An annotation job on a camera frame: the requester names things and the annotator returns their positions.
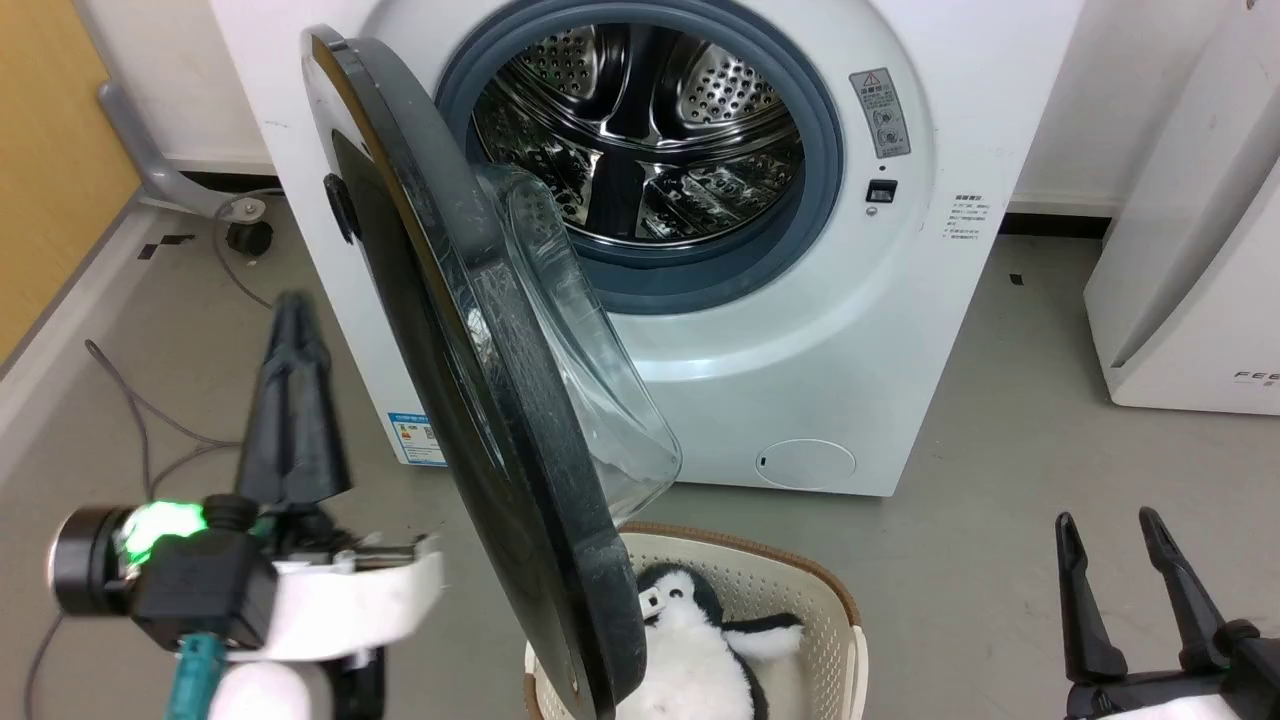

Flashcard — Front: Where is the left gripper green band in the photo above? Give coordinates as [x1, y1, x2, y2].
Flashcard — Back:
[48, 292, 354, 653]

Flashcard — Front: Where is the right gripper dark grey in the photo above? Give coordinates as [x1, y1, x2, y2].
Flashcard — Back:
[1055, 506, 1280, 720]

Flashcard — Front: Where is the black round washing machine door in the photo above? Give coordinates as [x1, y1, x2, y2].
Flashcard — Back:
[301, 25, 684, 720]

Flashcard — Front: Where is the white front-load washing machine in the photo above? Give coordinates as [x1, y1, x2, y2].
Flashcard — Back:
[207, 0, 1087, 498]

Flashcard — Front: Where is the grey rubber door gasket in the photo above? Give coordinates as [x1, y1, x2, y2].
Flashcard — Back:
[434, 0, 845, 316]

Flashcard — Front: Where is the blue energy label sticker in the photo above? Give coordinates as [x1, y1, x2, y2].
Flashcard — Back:
[387, 410, 450, 468]

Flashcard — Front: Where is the cream perforated laundry basket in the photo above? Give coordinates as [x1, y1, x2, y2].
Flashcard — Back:
[523, 521, 869, 720]

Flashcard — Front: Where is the round white filter cover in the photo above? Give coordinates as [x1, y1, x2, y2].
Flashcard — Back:
[754, 438, 858, 491]

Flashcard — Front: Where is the yellow wooden panel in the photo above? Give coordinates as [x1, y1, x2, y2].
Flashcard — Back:
[0, 0, 143, 366]

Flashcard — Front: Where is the white floor appliance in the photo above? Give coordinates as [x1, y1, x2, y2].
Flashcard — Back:
[1083, 0, 1280, 417]

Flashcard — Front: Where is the small text sticker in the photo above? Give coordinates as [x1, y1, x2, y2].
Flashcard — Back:
[940, 193, 993, 244]

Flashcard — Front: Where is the black white penguin plush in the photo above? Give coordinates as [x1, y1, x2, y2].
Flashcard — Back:
[616, 563, 807, 720]

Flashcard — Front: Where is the stainless steel washer drum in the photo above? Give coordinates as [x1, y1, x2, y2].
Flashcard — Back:
[470, 22, 807, 250]

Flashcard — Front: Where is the grey warning sticker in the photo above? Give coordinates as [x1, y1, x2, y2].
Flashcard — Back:
[849, 67, 913, 161]

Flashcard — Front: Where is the thin grey floor cable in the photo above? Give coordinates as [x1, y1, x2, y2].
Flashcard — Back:
[22, 188, 286, 720]

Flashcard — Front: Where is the teal cable on left arm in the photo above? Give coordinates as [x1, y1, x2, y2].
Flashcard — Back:
[163, 634, 218, 720]

